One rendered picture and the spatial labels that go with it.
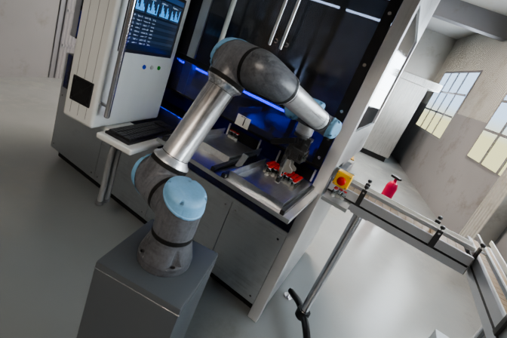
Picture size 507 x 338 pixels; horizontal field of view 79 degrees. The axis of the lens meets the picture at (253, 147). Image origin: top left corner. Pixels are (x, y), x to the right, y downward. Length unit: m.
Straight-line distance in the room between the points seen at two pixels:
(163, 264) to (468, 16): 6.55
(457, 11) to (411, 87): 1.76
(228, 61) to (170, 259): 0.54
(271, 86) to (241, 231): 1.13
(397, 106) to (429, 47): 2.47
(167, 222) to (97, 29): 0.95
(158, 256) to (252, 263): 1.02
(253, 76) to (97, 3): 0.88
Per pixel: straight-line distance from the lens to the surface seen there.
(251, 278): 1.88
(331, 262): 1.81
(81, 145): 2.62
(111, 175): 2.07
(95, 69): 1.52
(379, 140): 7.75
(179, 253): 0.87
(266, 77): 0.80
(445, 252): 1.68
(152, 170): 0.89
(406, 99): 7.70
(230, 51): 0.87
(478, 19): 6.92
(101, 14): 1.50
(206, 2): 1.84
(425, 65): 9.59
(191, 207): 0.79
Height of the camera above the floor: 1.42
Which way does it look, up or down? 18 degrees down
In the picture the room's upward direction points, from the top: 22 degrees clockwise
